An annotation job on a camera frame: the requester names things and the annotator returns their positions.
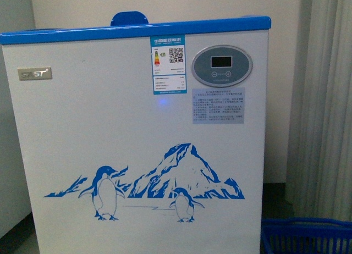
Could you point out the white blue chest freezer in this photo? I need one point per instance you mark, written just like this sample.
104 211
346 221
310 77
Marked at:
113 168

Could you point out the grey instruction sticker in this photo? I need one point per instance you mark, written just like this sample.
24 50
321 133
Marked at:
218 106

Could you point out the blue energy label sticker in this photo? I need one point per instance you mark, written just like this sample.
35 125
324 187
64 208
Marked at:
168 64

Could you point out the grey oval control panel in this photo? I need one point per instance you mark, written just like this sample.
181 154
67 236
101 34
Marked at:
221 66

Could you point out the white vertical blind curtain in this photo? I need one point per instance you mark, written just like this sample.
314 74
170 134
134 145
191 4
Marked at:
318 182

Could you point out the silver brand logo plate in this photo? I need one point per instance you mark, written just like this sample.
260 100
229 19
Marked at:
28 74

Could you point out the blue plastic shopping basket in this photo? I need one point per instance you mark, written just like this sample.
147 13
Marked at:
305 235

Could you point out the blue freezer lid handle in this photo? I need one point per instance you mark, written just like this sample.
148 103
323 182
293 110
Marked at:
129 18

